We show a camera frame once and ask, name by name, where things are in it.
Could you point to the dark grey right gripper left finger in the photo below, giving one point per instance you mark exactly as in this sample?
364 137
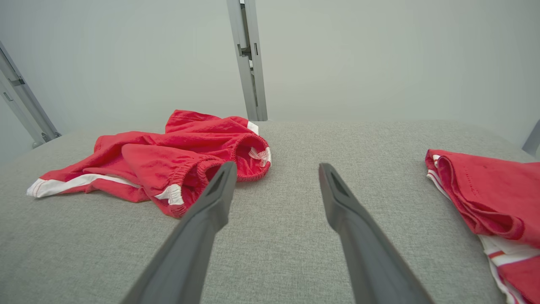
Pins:
198 236

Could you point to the grey metal partition post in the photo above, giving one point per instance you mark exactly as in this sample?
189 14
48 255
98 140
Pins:
29 109

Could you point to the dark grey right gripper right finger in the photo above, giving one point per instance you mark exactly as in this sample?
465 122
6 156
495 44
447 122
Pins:
363 245

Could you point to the grey double partition post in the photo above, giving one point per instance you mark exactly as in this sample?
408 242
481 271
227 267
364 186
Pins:
249 76

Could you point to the red shorts with white trim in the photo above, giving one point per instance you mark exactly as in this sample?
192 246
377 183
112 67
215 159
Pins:
168 156

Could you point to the red white jersey shirt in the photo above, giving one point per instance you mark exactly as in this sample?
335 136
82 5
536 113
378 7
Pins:
493 194

